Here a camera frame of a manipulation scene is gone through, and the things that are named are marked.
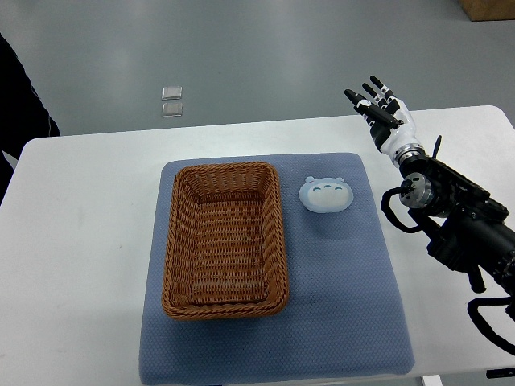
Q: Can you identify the black clothed person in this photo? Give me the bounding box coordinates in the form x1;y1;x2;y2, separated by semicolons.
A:
1;38;60;196

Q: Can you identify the upper metal floor plate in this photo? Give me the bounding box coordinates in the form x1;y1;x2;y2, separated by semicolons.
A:
162;86;183;101

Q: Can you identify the blue quilted mat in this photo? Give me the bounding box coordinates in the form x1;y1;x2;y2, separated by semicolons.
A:
139;153;414;385

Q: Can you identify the lower metal floor plate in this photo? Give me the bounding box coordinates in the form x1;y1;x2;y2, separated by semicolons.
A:
162;102;183;117

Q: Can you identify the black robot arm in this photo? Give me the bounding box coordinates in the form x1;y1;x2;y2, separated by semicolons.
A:
344;76;514;354

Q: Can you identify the black table bracket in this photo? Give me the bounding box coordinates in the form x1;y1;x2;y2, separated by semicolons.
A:
486;368;515;379

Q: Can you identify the brown cardboard box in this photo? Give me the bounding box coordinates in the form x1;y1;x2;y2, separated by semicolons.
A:
458;0;515;22

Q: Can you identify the brown wicker basket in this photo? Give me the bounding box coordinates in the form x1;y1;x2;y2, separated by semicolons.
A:
161;162;289;321

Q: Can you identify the blue and white plush toy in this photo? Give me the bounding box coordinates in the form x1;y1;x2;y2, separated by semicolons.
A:
299;176;354;214

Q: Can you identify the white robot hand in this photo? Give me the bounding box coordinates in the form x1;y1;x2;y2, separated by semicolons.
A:
344;75;421;155

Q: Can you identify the metal floor plate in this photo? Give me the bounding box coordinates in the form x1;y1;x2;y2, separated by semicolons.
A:
162;102;183;117
162;86;183;101

